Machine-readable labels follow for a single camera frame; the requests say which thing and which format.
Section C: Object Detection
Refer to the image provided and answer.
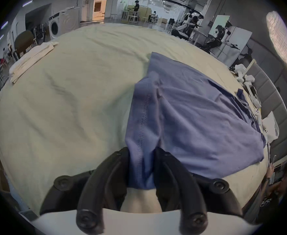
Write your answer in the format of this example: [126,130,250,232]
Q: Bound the bed with beige sheet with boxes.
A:
[0,23,269,217]

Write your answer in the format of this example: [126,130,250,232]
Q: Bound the white washing machine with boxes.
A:
[48,8,82,40]

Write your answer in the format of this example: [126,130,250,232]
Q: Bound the grey padded headboard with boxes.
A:
[246,60,287,161]

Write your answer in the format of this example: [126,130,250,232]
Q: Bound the folded cream cloth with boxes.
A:
[9,42,60,84]

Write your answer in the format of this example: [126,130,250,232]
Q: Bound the dark blue shirt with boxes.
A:
[125,52,267,190]

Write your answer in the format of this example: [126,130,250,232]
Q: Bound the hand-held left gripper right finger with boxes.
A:
[153,147,244,233]

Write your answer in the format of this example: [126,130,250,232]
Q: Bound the olive green chair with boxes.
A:
[14,30,37,59]

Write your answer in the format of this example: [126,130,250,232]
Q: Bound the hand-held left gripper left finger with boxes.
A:
[39,147,131,235]

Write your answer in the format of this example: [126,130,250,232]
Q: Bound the white and black humanoid robot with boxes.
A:
[176,9,205,40]
[206,21,240,55]

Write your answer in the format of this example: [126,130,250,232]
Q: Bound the spare white hand-held gripper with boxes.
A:
[233,64,256,84]

